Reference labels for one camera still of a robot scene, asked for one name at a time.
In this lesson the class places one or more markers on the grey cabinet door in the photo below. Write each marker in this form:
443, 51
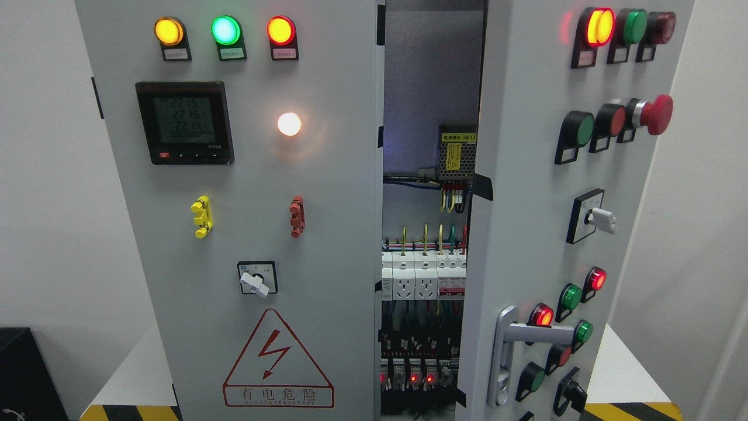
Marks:
327, 277
547, 133

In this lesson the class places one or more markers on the white socket breaker row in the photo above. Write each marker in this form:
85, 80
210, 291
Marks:
408, 275

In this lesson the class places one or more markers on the red terminal connector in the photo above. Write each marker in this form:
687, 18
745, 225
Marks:
297, 216

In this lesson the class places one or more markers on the metal mesh power supply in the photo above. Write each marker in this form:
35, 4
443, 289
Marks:
457, 152

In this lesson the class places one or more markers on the white glowing indicator light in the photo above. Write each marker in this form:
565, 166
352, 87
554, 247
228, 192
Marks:
289, 124

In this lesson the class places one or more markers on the black relay terminal row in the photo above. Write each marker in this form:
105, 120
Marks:
418, 363

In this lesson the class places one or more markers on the yellow terminal connector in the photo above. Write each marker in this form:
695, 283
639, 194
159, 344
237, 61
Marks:
203, 217

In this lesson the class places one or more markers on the red electric hazard sticker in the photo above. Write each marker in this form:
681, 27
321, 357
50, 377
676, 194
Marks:
275, 369

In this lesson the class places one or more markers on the red indicator light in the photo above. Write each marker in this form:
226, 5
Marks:
282, 36

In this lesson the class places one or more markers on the black digital power meter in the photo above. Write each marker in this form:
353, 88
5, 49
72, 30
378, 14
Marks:
186, 122

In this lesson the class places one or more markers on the green indicator light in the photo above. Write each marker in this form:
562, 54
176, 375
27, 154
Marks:
229, 39

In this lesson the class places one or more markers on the yellow indicator light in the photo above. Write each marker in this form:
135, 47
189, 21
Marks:
173, 39

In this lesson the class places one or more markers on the lit red yellow indicator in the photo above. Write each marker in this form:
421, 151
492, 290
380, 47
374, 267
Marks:
594, 29

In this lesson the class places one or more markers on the red emergency stop button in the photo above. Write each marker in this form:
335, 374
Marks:
654, 115

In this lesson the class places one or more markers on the black box on floor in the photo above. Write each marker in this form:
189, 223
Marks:
26, 386

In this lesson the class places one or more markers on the white rotary selector switch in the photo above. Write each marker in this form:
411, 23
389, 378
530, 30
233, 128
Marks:
258, 277

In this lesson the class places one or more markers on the silver door handle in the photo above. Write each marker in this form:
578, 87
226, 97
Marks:
507, 332

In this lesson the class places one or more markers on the right door rotary switch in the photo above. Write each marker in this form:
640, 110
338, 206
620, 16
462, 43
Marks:
588, 215

